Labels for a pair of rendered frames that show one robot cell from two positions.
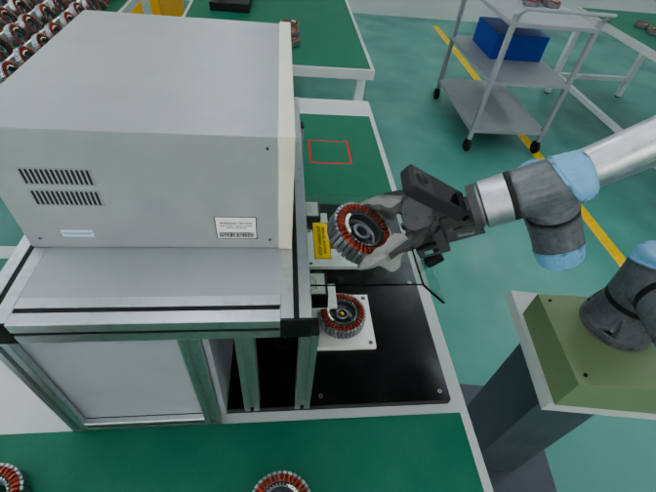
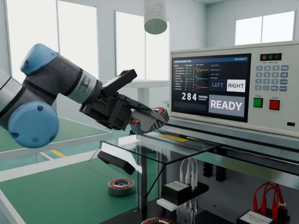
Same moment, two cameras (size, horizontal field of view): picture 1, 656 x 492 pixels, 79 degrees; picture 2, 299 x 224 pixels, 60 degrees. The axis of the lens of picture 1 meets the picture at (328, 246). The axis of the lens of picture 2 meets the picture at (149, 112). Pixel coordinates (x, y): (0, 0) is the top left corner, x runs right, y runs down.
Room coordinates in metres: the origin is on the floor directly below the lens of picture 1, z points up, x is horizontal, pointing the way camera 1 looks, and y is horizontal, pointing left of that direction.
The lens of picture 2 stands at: (1.10, -0.44, 1.25)
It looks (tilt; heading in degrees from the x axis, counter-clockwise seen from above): 9 degrees down; 148
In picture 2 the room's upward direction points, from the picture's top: straight up
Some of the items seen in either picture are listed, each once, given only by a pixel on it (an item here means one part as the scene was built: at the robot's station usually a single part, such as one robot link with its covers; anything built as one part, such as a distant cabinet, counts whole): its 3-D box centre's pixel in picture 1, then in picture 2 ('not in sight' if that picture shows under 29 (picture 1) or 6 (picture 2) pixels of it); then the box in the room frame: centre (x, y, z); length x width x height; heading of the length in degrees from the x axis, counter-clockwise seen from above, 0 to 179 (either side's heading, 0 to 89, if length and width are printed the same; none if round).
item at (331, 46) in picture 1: (273, 65); not in sight; (2.97, 0.57, 0.37); 1.85 x 1.10 x 0.75; 10
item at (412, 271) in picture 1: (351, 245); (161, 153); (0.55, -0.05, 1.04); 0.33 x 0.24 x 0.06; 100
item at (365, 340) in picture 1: (341, 320); not in sight; (0.54, -0.05, 0.78); 0.15 x 0.15 x 0.01; 10
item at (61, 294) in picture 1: (190, 181); (258, 123); (0.61, 0.28, 1.09); 0.68 x 0.44 x 0.05; 10
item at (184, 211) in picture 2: not in sight; (190, 215); (0.52, 0.09, 0.80); 0.07 x 0.05 x 0.06; 10
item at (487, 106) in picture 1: (505, 64); not in sight; (3.22, -1.16, 0.51); 1.01 x 0.60 x 1.01; 10
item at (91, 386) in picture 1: (128, 384); not in sight; (0.28, 0.31, 0.91); 0.28 x 0.03 x 0.32; 100
